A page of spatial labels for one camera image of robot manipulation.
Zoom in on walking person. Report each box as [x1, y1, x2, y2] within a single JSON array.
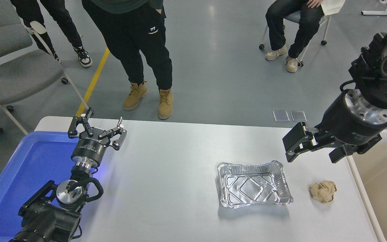
[[10, 0, 93, 68]]

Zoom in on seated person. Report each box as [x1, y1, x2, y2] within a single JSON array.
[[265, 0, 325, 73]]

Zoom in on blue plastic tray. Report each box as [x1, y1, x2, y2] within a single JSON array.
[[0, 131, 96, 241]]

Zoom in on office chair with casters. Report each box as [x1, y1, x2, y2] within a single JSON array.
[[259, 9, 332, 68]]

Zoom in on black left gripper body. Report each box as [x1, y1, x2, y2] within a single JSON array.
[[71, 133, 111, 167]]

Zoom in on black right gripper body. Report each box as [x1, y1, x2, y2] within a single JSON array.
[[315, 88, 384, 146]]

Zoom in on crumpled tan paper ball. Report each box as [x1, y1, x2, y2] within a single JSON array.
[[309, 180, 338, 204]]

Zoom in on grey padded chair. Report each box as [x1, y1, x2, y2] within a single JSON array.
[[0, 0, 90, 135]]

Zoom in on white cloth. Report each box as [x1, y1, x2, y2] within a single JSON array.
[[320, 0, 346, 16]]

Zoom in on standing person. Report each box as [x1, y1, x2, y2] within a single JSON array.
[[81, 0, 174, 120]]

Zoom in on white desk base frame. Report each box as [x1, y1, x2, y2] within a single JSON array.
[[361, 0, 387, 16]]

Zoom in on silver foil tray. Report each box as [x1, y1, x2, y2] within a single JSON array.
[[217, 160, 294, 209]]

